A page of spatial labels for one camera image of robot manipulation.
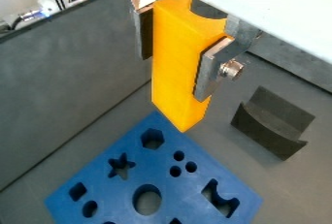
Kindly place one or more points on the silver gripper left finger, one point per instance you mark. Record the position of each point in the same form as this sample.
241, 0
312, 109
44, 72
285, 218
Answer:
140, 10

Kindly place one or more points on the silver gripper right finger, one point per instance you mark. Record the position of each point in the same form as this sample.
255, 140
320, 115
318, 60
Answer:
217, 59

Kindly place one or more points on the black curved fixture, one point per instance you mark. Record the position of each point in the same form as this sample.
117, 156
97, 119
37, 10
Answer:
273, 123

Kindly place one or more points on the blue foam shape board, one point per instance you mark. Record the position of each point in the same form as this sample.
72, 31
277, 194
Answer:
154, 178

